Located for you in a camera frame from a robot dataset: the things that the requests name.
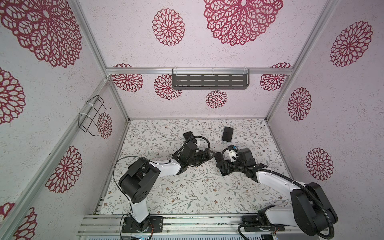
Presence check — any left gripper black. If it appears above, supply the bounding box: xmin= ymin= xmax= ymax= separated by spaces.
xmin=188 ymin=147 xmax=216 ymax=167

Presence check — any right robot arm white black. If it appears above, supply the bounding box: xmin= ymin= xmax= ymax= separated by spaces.
xmin=215 ymin=145 xmax=338 ymax=240

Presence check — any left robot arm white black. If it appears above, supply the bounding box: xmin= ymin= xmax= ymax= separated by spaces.
xmin=117 ymin=136 xmax=213 ymax=227

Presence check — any black phone centre back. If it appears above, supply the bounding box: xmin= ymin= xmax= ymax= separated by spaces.
xmin=183 ymin=131 xmax=194 ymax=141

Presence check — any black phone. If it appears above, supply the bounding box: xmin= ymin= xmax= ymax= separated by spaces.
xmin=222 ymin=127 xmax=234 ymax=143
xmin=183 ymin=131 xmax=194 ymax=141

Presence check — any black phone right back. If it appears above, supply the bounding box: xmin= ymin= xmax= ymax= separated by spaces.
xmin=222 ymin=127 xmax=234 ymax=143

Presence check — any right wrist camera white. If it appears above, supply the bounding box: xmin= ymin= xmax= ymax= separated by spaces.
xmin=223 ymin=145 xmax=239 ymax=163

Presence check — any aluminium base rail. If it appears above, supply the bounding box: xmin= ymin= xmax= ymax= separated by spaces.
xmin=75 ymin=214 xmax=311 ymax=240

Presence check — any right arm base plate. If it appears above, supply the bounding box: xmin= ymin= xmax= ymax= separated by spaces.
xmin=242 ymin=215 xmax=285 ymax=232

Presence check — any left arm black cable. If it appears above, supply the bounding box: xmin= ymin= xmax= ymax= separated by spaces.
xmin=112 ymin=155 xmax=142 ymax=211

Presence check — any dark metal wall shelf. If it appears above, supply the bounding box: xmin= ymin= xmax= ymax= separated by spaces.
xmin=171 ymin=69 xmax=250 ymax=90

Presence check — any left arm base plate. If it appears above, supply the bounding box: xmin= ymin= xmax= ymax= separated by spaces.
xmin=121 ymin=216 xmax=164 ymax=234

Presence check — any black wire wall basket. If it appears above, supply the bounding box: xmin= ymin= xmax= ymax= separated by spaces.
xmin=78 ymin=95 xmax=113 ymax=139

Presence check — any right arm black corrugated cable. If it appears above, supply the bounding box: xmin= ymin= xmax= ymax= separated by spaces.
xmin=221 ymin=145 xmax=335 ymax=240

